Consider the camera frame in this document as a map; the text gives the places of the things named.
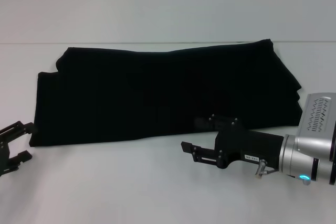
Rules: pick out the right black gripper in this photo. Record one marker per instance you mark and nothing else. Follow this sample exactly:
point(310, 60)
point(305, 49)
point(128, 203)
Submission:
point(249, 145)

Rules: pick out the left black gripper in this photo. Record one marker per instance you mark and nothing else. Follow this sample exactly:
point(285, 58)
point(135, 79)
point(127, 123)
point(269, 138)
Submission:
point(4, 155)

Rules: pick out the black shirt with FREE print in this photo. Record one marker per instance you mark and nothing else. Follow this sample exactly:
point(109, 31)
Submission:
point(168, 95)

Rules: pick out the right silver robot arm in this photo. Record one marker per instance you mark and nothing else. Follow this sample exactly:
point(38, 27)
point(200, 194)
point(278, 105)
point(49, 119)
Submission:
point(312, 142)

